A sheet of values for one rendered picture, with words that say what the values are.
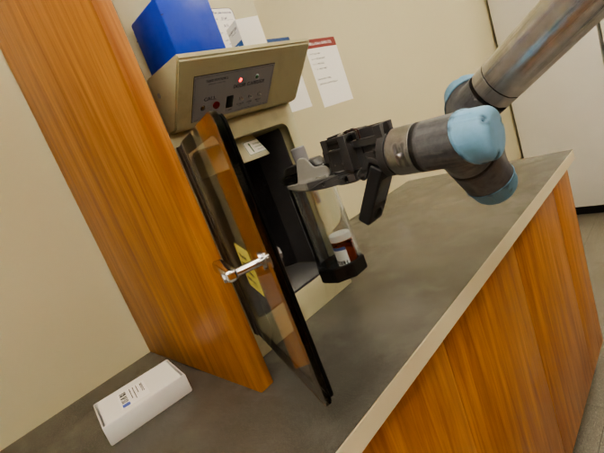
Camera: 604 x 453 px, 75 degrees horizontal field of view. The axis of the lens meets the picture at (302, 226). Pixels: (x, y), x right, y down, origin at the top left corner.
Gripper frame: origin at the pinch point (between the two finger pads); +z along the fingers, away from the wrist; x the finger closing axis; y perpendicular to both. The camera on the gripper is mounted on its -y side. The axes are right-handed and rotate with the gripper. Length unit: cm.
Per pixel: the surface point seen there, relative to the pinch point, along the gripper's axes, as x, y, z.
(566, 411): -58, -101, -19
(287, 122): -11.5, 12.0, 12.5
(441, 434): 5, -51, -17
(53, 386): 48, -27, 54
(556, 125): -293, -54, 24
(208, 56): 11.4, 26.0, 1.7
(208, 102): 11.0, 19.8, 7.0
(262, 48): -0.8, 26.0, 1.6
